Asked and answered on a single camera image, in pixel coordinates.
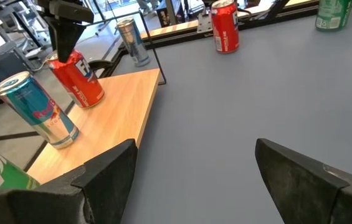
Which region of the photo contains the person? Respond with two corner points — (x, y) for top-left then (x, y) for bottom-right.
(138, 0), (161, 15)

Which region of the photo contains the black curved loop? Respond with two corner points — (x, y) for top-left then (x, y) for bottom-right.
(88, 58), (114, 78)

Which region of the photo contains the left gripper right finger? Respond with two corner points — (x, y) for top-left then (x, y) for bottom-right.
(255, 138), (352, 224)

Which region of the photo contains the grey-blue table mat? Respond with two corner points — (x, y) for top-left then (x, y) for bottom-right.
(107, 6), (352, 224)

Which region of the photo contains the silver metal bracket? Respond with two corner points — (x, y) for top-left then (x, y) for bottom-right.
(196, 14), (213, 34)

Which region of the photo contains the blue silver Red Bull can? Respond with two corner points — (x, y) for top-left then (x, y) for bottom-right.
(116, 17), (151, 68)
(0, 70), (80, 149)

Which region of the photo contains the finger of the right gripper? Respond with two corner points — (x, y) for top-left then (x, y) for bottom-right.
(43, 15), (88, 63)

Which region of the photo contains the black computer tower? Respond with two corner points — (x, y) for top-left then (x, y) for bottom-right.
(0, 51), (36, 94)

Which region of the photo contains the red Fanta strawberry can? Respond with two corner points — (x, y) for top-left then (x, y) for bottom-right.
(46, 49), (105, 109)
(210, 0), (240, 55)

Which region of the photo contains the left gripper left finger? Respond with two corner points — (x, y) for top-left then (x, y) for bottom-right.
(0, 138), (138, 224)

